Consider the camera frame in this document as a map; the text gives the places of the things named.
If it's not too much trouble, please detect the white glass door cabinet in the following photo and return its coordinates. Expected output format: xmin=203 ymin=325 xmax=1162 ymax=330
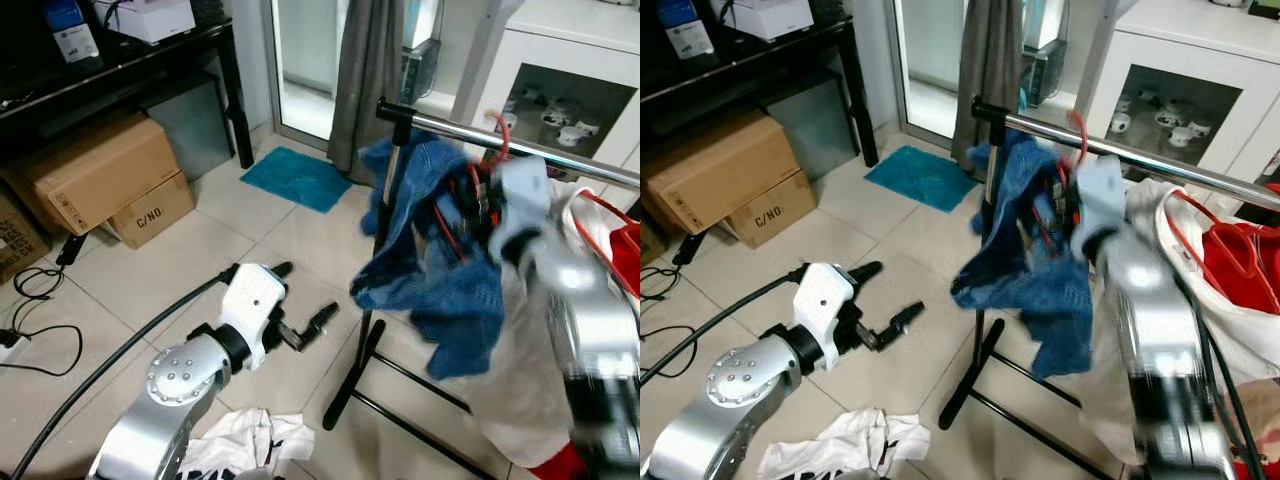
xmin=1085 ymin=0 xmax=1280 ymax=186
xmin=470 ymin=0 xmax=641 ymax=191

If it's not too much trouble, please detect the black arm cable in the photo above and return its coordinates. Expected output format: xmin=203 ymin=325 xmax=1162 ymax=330
xmin=8 ymin=263 xmax=243 ymax=480
xmin=640 ymin=265 xmax=809 ymax=387
xmin=1165 ymin=265 xmax=1256 ymax=480

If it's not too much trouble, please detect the large brown cardboard box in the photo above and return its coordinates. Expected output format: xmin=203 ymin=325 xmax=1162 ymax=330
xmin=645 ymin=110 xmax=791 ymax=236
xmin=15 ymin=113 xmax=186 ymax=237

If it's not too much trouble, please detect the black desk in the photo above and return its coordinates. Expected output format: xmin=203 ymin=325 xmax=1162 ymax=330
xmin=0 ymin=18 xmax=254 ymax=171
xmin=640 ymin=15 xmax=879 ymax=169

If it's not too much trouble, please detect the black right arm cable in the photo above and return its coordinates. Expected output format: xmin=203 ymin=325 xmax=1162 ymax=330
xmin=1165 ymin=265 xmax=1256 ymax=480

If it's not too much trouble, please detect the white printed cloth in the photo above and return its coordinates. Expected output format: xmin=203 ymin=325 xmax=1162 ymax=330
xmin=180 ymin=407 xmax=316 ymax=480
xmin=757 ymin=408 xmax=931 ymax=480

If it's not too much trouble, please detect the aluminium sliding door frame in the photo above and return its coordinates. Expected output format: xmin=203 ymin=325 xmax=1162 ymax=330
xmin=262 ymin=0 xmax=346 ymax=153
xmin=885 ymin=0 xmax=966 ymax=151

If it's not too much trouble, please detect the chrome clothes rack rail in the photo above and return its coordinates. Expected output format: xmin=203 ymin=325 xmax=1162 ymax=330
xmin=970 ymin=96 xmax=1280 ymax=213
xmin=377 ymin=98 xmax=641 ymax=191

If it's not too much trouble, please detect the thin black power cable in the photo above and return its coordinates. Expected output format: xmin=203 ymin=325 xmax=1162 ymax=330
xmin=0 ymin=265 xmax=86 ymax=379
xmin=640 ymin=265 xmax=684 ymax=379

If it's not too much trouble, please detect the grey slanted pole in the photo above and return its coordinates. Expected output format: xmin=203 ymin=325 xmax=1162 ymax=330
xmin=450 ymin=0 xmax=526 ymax=126
xmin=1075 ymin=0 xmax=1146 ymax=111

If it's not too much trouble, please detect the red garment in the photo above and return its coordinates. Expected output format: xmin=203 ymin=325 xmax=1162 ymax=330
xmin=600 ymin=222 xmax=641 ymax=301
xmin=1195 ymin=222 xmax=1280 ymax=316

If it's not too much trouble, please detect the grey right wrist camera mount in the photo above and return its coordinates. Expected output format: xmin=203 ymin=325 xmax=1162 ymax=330
xmin=488 ymin=157 xmax=553 ymax=263
xmin=1070 ymin=155 xmax=1127 ymax=256

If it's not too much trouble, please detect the dark grey appliance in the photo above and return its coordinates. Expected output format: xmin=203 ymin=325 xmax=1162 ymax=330
xmin=403 ymin=38 xmax=443 ymax=106
xmin=1022 ymin=38 xmax=1069 ymax=106

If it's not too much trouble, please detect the plain grey curtain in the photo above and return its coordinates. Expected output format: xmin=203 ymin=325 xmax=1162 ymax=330
xmin=327 ymin=0 xmax=406 ymax=186
xmin=950 ymin=0 xmax=1023 ymax=181

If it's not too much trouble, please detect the small printed cardboard box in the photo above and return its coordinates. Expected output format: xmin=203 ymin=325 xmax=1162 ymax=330
xmin=722 ymin=170 xmax=801 ymax=249
xmin=105 ymin=172 xmax=197 ymax=249

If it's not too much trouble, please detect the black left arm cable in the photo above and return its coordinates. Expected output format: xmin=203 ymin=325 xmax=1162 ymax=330
xmin=8 ymin=263 xmax=243 ymax=480
xmin=640 ymin=265 xmax=809 ymax=387

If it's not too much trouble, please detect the black clothes rack frame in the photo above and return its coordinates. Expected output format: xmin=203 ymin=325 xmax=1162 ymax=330
xmin=322 ymin=112 xmax=501 ymax=480
xmin=938 ymin=110 xmax=1121 ymax=480

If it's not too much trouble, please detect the blue and white box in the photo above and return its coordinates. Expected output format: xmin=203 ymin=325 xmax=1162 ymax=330
xmin=655 ymin=0 xmax=716 ymax=61
xmin=42 ymin=0 xmax=101 ymax=64

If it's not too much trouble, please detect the teal floor mat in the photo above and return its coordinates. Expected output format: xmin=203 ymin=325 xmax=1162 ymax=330
xmin=240 ymin=147 xmax=353 ymax=214
xmin=865 ymin=145 xmax=976 ymax=213

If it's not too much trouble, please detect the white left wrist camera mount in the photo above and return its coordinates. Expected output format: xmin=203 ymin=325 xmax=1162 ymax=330
xmin=222 ymin=263 xmax=289 ymax=370
xmin=799 ymin=263 xmax=857 ymax=373

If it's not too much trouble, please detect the blue denim garment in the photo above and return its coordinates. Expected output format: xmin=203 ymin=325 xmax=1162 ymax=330
xmin=350 ymin=133 xmax=511 ymax=381
xmin=950 ymin=130 xmax=1101 ymax=379

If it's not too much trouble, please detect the white carton box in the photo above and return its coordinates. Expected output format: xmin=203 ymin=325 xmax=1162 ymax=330
xmin=718 ymin=0 xmax=816 ymax=43
xmin=93 ymin=0 xmax=197 ymax=45

